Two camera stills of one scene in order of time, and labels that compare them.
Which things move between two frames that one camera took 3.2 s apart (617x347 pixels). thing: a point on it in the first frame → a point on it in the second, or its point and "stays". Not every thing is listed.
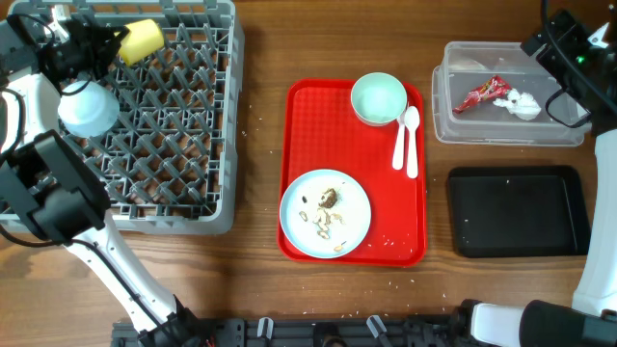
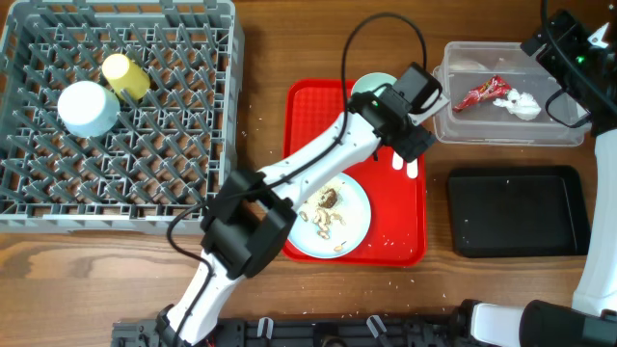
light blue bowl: x=90 y=111 stays
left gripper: x=91 y=36 → x=415 y=142
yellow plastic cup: x=144 y=40 → x=125 y=76
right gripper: x=574 y=37 stays
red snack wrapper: x=496 y=87 stays
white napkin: x=522 y=105 stays
